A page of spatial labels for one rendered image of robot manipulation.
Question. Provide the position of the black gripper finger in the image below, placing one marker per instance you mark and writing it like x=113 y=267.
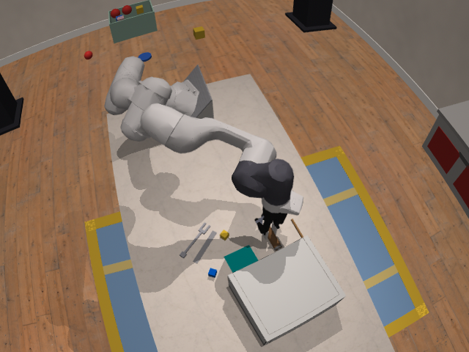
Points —
x=276 y=223
x=265 y=227

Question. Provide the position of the teal square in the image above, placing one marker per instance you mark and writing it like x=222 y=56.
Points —
x=241 y=258

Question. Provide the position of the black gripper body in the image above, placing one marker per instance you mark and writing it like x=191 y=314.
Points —
x=268 y=215

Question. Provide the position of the grey flat bar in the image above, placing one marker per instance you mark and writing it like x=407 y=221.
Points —
x=203 y=249

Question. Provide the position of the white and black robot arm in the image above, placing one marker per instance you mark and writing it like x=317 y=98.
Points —
x=152 y=114

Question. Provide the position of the yellow block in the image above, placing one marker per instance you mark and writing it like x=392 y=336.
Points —
x=224 y=234

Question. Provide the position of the small blue cube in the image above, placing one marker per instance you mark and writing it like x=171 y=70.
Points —
x=212 y=272

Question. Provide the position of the steel hook with wooden handle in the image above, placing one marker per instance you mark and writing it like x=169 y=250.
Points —
x=273 y=240

